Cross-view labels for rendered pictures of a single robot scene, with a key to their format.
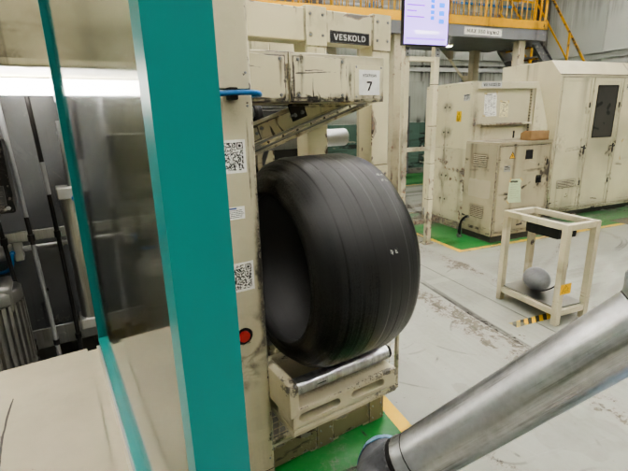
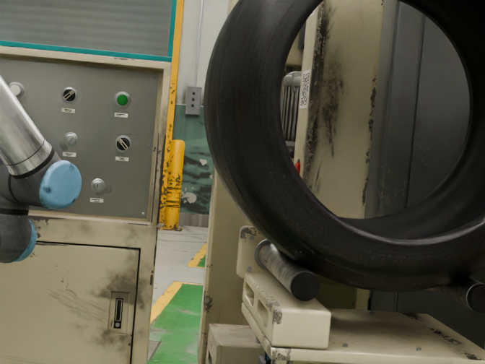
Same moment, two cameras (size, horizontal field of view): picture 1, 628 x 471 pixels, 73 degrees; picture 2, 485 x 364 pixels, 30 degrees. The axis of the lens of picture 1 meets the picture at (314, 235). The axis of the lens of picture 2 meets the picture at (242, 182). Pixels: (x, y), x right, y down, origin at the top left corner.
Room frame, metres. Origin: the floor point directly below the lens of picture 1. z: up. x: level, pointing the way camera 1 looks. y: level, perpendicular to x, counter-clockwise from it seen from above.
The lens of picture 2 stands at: (1.61, -1.49, 1.12)
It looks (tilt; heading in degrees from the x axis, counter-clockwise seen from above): 3 degrees down; 115
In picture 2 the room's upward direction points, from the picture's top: 5 degrees clockwise
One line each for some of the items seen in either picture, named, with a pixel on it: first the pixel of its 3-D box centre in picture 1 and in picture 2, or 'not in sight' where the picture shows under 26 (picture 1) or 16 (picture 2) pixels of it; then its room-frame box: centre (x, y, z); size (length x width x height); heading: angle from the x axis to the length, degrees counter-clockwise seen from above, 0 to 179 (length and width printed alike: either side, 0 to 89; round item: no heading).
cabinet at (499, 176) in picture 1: (505, 188); not in sight; (5.53, -2.55, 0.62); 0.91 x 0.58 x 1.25; 112
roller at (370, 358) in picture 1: (340, 368); (286, 269); (1.06, -0.07, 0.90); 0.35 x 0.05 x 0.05; 122
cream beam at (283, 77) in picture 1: (291, 81); not in sight; (1.49, 0.06, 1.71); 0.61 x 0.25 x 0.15; 122
